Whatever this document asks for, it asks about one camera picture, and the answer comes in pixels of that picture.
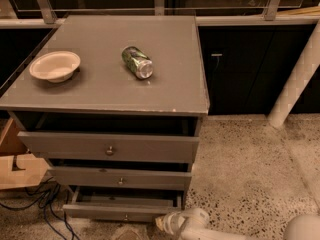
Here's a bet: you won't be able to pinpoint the white paper bowl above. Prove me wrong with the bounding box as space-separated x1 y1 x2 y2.
29 51 81 83

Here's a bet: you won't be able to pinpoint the green soda can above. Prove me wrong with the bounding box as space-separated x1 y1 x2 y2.
121 46 153 79

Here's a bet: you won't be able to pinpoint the metal window railing frame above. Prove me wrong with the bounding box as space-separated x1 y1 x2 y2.
0 0 320 29

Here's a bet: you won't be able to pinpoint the grey bottom drawer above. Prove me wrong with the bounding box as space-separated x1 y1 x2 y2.
63 186 184 222

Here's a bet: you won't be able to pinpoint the grey middle drawer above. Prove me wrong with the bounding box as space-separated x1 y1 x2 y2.
49 159 191 190

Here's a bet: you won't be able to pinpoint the blue black floor cables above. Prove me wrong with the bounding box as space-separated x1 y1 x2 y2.
0 177 81 240

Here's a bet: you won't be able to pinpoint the grey drawer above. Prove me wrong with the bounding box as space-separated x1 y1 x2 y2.
49 159 191 190
19 113 199 163
63 186 184 222

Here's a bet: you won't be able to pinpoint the grey top drawer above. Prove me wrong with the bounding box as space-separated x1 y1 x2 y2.
19 113 199 163

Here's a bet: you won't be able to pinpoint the black low wall cabinet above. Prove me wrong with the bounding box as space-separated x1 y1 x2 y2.
199 24 315 115

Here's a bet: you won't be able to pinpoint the white diagonal pillar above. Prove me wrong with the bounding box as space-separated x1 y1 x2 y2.
267 21 320 128

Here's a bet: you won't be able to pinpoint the grey drawer cabinet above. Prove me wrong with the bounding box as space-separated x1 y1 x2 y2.
0 15 211 212

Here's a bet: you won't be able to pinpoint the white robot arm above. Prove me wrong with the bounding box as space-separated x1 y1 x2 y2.
155 208 320 240

